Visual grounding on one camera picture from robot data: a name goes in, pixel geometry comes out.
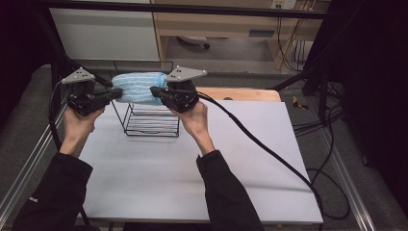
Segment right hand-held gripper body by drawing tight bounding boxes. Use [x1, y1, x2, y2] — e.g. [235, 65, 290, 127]
[159, 64, 208, 114]

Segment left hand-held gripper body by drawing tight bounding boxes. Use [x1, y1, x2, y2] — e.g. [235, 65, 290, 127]
[61, 66, 113, 117]

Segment blue striped towel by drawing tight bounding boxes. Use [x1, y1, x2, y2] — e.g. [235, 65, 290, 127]
[111, 71, 168, 107]

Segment black wire rack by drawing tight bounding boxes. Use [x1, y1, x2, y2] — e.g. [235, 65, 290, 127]
[109, 60, 181, 139]

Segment person's left hand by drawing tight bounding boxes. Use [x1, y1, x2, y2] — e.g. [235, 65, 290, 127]
[63, 106, 106, 145]

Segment person's right hand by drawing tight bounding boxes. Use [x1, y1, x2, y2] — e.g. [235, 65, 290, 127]
[170, 100, 213, 146]

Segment office chair base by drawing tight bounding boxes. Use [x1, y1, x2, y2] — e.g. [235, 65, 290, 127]
[177, 35, 212, 50]

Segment white cabinet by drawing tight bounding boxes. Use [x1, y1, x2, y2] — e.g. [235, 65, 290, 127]
[48, 7, 161, 62]

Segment wooden board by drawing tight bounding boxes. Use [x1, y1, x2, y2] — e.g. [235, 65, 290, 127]
[194, 87, 282, 103]

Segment yellow and black tool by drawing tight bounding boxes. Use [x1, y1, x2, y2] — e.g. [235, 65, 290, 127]
[292, 95, 310, 111]

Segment white power strip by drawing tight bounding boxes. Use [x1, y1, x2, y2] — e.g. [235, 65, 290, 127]
[269, 0, 298, 11]

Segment black metal stand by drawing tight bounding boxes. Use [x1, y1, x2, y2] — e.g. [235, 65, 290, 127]
[271, 62, 333, 127]

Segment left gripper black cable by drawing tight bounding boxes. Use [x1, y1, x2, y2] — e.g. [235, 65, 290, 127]
[47, 80, 64, 152]

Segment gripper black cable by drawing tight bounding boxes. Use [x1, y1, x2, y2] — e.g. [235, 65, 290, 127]
[194, 90, 325, 224]
[47, 80, 64, 152]

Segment black metal frame bar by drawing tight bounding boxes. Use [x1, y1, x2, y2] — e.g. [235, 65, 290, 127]
[40, 0, 329, 20]

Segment aluminium rail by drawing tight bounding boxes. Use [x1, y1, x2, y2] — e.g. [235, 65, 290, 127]
[319, 126, 377, 231]
[0, 104, 69, 223]

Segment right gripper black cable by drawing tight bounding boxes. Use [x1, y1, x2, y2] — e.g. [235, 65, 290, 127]
[194, 90, 325, 224]

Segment black floor cables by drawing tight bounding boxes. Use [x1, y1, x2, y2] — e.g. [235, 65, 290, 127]
[292, 80, 353, 221]

